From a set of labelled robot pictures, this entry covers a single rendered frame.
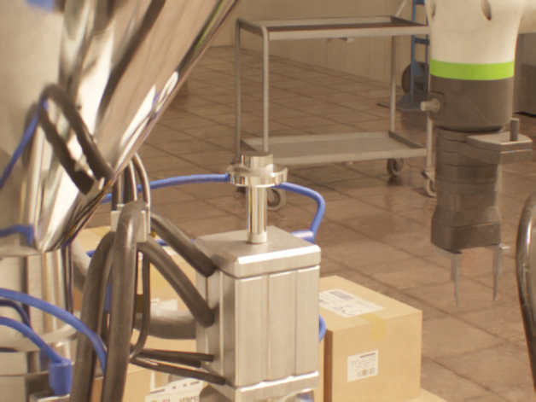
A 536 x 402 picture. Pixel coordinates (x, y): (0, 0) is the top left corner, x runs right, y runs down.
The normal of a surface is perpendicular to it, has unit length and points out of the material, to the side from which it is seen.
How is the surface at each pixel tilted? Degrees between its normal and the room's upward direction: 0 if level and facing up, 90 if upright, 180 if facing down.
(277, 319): 90
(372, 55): 90
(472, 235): 90
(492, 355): 0
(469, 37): 97
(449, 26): 100
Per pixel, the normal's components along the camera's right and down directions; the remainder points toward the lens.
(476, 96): -0.01, 0.24
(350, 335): 0.55, 0.20
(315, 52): -0.87, 0.12
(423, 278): 0.00, -0.97
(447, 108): -0.62, 0.18
